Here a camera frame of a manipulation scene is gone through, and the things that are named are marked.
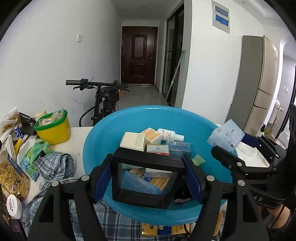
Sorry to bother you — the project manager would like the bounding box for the mop handle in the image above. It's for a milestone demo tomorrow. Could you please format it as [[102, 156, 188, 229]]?
[[163, 50, 186, 106]]

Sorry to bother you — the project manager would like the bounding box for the blue plaid shirt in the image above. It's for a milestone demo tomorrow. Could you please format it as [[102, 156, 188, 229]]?
[[20, 151, 223, 241]]

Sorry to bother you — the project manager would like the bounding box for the blue plastic basin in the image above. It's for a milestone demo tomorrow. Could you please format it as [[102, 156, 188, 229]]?
[[83, 105, 232, 225]]

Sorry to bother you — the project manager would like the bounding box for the yellow tub green lid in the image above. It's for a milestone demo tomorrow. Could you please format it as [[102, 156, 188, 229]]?
[[34, 109, 71, 146]]

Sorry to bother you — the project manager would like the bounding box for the small white lotion bottle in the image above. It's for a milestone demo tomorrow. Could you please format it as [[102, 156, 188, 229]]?
[[157, 128, 185, 142]]

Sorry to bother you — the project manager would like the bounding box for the black frame box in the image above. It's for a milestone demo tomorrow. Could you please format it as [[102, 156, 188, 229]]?
[[110, 147, 185, 209]]

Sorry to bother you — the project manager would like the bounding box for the black bicycle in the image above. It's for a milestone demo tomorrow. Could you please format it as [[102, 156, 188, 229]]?
[[66, 78, 130, 127]]

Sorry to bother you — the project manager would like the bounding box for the red white cigarette carton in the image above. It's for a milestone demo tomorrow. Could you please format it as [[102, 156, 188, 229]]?
[[147, 145, 170, 156]]

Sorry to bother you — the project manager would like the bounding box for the dark brown door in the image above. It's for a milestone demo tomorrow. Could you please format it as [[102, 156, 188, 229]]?
[[121, 26, 158, 85]]

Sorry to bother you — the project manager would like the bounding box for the green tissue box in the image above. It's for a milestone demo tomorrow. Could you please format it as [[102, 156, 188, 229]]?
[[16, 138, 53, 181]]

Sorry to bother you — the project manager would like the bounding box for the cream square box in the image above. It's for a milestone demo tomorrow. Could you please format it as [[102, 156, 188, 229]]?
[[119, 132, 145, 152]]

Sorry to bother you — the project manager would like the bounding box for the light blue Babycare box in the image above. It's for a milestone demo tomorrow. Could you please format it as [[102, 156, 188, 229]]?
[[207, 119, 245, 153]]

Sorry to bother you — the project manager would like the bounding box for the white light switch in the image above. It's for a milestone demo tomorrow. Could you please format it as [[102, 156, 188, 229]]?
[[76, 34, 82, 43]]

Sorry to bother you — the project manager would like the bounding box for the snack bags pile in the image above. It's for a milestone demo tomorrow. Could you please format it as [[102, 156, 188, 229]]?
[[1, 107, 47, 161]]

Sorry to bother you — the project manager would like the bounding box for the small white capped jar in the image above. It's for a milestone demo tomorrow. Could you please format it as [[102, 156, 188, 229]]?
[[6, 194, 23, 219]]

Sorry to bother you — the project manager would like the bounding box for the grey beige refrigerator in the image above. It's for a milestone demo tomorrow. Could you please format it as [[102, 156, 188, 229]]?
[[226, 36, 278, 136]]

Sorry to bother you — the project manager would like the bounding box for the wall electrical panel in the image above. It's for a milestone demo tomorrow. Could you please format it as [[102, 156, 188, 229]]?
[[211, 1, 230, 34]]

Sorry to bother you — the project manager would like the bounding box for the blue tablet blister box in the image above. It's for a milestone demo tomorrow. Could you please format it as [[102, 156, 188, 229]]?
[[166, 141, 191, 157]]

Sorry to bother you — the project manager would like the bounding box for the clear jar with cereal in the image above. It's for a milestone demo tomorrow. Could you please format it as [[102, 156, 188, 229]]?
[[0, 146, 30, 200]]

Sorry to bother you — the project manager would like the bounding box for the orange white box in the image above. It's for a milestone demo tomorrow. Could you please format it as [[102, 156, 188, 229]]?
[[141, 128, 163, 145]]

